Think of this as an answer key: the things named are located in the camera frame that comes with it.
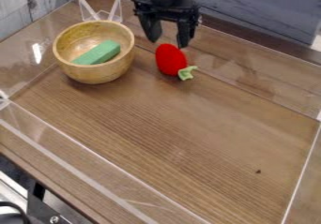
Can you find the light brown wooden bowl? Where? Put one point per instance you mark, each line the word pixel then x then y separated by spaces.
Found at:
pixel 80 38

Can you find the black metal table bracket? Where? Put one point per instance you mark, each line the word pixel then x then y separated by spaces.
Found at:
pixel 39 212

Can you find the red felt strawberry toy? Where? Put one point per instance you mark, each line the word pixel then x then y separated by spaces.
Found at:
pixel 171 62

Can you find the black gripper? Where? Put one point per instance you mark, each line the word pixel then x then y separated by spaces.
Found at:
pixel 179 11

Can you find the grey blue sofa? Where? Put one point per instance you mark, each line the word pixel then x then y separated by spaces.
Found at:
pixel 292 19

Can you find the green rectangular block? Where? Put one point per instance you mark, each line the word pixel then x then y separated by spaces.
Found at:
pixel 100 54

